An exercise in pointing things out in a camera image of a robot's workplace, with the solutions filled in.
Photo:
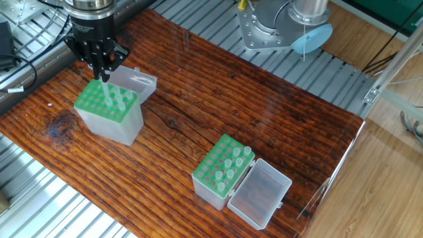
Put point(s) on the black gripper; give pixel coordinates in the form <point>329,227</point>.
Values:
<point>92,34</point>

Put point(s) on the clear tip box with tips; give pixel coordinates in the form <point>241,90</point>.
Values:
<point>115,125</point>

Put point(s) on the clear tip box green rack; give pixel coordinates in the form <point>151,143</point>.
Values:
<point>211,188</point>

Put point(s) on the black electronic box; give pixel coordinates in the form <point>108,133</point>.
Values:
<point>5,43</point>

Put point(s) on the silver robot mounting plate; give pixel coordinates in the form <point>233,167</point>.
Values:
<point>254,33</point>

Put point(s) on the glossy brown wooden board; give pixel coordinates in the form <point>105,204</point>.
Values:
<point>264,119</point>

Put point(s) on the aluminium frame post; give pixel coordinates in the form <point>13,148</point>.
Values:
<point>390,73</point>

